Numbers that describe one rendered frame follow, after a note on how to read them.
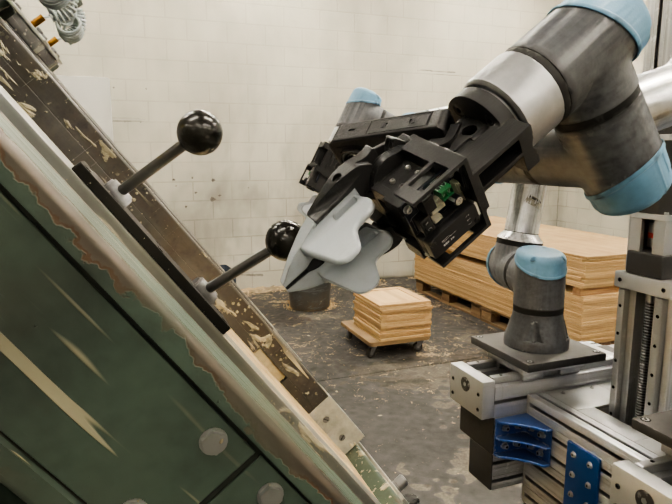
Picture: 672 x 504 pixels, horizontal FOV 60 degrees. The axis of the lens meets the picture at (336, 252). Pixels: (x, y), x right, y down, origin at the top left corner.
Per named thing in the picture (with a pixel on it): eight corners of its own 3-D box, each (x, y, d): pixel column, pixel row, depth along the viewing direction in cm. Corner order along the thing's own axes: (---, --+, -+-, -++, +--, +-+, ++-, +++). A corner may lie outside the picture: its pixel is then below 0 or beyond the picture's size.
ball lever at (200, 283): (200, 323, 56) (312, 255, 51) (173, 294, 54) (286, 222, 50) (211, 301, 59) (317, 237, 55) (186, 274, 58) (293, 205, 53)
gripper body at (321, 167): (296, 185, 141) (318, 140, 141) (326, 200, 144) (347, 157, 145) (306, 187, 134) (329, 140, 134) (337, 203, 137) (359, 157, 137)
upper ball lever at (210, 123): (111, 227, 52) (225, 145, 47) (80, 193, 50) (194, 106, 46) (128, 210, 55) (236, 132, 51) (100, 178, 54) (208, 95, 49)
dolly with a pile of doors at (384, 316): (432, 352, 442) (434, 300, 435) (369, 361, 423) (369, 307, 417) (396, 329, 498) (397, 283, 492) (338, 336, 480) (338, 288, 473)
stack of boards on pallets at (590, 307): (684, 348, 451) (694, 248, 437) (577, 366, 414) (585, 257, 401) (492, 283, 677) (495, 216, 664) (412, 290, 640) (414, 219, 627)
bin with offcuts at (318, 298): (343, 310, 559) (343, 243, 548) (292, 316, 541) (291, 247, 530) (325, 298, 606) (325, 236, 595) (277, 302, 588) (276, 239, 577)
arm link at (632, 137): (594, 167, 63) (553, 81, 58) (698, 170, 53) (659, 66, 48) (549, 215, 61) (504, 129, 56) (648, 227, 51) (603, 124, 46)
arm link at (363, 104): (389, 98, 137) (358, 81, 135) (369, 140, 137) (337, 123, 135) (381, 104, 145) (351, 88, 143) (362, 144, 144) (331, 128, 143)
